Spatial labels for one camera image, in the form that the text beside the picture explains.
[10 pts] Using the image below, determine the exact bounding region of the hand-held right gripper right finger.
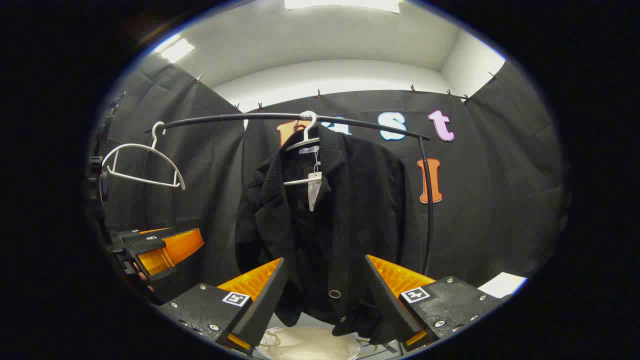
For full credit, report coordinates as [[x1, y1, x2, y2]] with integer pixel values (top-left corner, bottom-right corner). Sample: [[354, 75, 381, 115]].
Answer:
[[365, 254, 511, 351]]

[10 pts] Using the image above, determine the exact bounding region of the white sheet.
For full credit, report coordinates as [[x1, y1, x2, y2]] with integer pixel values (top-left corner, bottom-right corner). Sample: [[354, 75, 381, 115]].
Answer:
[[477, 272, 527, 299]]

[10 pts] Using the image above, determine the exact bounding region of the row of small clips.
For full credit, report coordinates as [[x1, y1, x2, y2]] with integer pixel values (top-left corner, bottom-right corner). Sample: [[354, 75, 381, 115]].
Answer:
[[195, 70, 501, 112]]

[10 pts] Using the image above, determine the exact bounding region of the white plastic hanger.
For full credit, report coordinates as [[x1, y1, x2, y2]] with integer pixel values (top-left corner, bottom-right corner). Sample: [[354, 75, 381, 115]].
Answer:
[[101, 121, 186, 191], [283, 110, 323, 187]]

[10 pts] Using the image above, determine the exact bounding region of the black clothes rack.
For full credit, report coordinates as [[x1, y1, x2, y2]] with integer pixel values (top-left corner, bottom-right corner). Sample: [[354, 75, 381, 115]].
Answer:
[[145, 112, 434, 277]]

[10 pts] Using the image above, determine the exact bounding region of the black jacket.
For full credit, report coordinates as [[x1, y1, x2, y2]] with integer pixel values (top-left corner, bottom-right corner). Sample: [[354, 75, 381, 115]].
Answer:
[[235, 125, 423, 346]]

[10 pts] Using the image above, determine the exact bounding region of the long ceiling light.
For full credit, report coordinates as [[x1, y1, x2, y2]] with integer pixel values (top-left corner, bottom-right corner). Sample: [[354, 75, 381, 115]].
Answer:
[[284, 0, 403, 14]]

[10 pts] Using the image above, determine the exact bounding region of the black backdrop cloth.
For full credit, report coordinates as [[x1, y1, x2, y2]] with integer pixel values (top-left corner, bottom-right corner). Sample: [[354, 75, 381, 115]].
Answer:
[[92, 60, 568, 301]]

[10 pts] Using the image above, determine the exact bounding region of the small ceiling light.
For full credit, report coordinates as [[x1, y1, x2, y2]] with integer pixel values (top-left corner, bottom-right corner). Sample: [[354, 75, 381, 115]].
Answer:
[[152, 34, 196, 64]]

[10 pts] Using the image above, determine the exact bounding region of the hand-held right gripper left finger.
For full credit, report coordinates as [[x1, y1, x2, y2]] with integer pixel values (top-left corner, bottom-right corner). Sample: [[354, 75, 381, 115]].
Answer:
[[157, 257, 291, 353]]

